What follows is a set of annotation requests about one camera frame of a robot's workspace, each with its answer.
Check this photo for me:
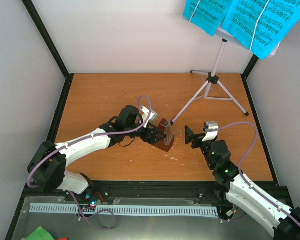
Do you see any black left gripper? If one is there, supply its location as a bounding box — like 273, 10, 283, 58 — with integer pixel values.
125, 122, 167, 145

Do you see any brown wooden metronome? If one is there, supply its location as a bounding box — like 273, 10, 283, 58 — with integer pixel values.
153, 118, 175, 152

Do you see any clear acrylic metronome cover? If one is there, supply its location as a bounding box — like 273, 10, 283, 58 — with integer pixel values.
163, 120, 175, 146

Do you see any white tripod music stand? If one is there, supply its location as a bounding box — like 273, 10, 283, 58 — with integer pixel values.
170, 26, 281, 126

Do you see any blue sheet music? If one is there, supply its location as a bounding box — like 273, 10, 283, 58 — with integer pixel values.
183, 0, 233, 36
221, 0, 300, 60

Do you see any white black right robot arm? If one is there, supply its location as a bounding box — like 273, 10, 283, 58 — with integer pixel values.
184, 121, 300, 240

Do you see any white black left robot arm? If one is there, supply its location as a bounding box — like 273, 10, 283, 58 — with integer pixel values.
27, 105, 174, 202

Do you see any red paper piece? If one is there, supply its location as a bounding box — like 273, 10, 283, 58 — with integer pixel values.
57, 237, 69, 240

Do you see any green paper sheet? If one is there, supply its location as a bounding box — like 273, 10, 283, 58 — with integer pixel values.
23, 226, 54, 240

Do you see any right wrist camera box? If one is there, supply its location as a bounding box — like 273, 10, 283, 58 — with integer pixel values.
202, 121, 219, 142

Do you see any black front mounting rail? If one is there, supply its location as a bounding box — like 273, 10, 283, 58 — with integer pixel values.
89, 180, 223, 203

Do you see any light blue slotted cable duct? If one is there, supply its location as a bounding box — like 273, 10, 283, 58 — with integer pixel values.
28, 203, 218, 218

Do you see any black aluminium frame post right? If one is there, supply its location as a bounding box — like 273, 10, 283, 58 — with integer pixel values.
241, 54, 259, 80

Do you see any black aluminium frame post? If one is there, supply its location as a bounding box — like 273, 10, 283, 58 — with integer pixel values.
241, 54, 259, 80
21, 0, 71, 76

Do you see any black aluminium frame post left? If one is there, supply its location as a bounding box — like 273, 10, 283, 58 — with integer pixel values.
21, 0, 71, 76

